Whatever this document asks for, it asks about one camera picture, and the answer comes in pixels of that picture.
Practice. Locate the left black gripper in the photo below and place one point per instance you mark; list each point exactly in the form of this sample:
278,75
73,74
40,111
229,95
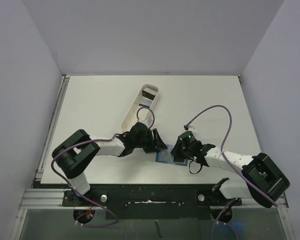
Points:
155,144

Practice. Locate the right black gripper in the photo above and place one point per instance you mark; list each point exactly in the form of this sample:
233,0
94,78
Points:
178,149

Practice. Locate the blue card holder wallet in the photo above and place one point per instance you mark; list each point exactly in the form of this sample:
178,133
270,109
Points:
164,156

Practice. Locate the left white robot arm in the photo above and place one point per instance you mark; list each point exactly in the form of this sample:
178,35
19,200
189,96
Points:
72,157

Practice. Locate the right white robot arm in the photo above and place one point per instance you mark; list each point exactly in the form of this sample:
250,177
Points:
263,181

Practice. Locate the white oblong plastic tray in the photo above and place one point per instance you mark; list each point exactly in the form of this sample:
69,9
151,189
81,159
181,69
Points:
131,117

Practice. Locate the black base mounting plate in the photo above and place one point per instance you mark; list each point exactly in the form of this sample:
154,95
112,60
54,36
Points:
151,202

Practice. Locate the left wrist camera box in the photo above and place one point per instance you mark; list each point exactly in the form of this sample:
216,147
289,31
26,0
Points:
148,122

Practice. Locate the aluminium frame rail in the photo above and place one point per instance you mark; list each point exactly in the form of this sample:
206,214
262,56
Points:
38,197

